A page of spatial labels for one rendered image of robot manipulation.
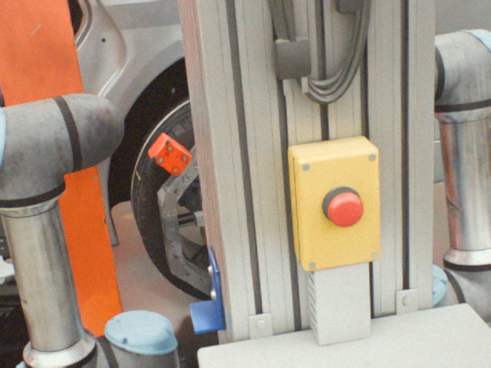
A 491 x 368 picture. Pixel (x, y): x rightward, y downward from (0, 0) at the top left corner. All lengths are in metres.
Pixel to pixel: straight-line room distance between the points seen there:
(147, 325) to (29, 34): 0.64
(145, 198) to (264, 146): 1.32
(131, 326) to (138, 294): 2.24
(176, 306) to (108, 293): 1.65
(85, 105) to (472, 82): 0.65
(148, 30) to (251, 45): 1.37
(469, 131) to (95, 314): 0.95
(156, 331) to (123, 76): 1.02
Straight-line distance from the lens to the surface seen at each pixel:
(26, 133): 1.08
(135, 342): 1.27
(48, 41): 1.58
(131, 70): 2.14
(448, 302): 1.38
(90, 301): 1.78
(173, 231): 2.06
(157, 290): 3.55
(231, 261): 0.84
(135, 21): 2.11
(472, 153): 1.36
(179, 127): 2.06
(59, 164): 1.10
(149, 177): 2.08
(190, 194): 2.35
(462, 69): 1.32
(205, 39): 0.76
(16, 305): 2.61
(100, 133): 1.11
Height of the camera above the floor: 1.73
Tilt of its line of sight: 22 degrees down
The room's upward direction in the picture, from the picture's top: 6 degrees counter-clockwise
